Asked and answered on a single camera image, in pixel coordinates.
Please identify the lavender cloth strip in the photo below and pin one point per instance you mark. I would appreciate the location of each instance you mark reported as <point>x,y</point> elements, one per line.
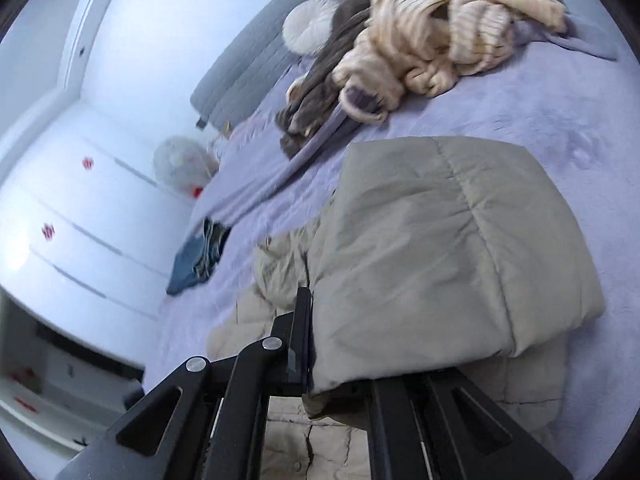
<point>280,175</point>

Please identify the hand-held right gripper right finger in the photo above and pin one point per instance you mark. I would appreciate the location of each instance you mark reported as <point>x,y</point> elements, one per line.
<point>405,430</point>

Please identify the white plastic bag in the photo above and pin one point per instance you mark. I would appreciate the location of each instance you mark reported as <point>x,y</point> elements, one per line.
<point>180,165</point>

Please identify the grey padded headboard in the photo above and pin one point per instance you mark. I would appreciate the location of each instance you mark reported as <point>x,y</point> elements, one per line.
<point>250,60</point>

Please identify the folded blue jeans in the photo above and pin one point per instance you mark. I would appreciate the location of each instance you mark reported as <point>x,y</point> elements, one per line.
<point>197,260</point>

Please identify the round white pillow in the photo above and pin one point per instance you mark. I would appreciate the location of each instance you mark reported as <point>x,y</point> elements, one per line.
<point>310,25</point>

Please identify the beige puffer jacket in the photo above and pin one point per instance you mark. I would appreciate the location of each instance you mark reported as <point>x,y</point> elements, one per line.
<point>425,240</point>

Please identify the white open shelf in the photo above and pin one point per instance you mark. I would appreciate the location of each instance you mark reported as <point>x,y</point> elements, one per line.
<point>55,360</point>

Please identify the cream striped knit garment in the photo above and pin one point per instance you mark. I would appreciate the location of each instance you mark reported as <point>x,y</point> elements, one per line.
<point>400,45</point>

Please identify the brown fuzzy garment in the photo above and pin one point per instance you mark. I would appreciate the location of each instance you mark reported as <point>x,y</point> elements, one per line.
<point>330,70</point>

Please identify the lavender plush bed blanket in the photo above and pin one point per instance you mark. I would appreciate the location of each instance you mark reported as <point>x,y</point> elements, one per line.
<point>500,110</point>

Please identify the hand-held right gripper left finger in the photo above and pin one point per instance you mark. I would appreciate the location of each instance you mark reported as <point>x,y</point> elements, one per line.
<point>300,345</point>

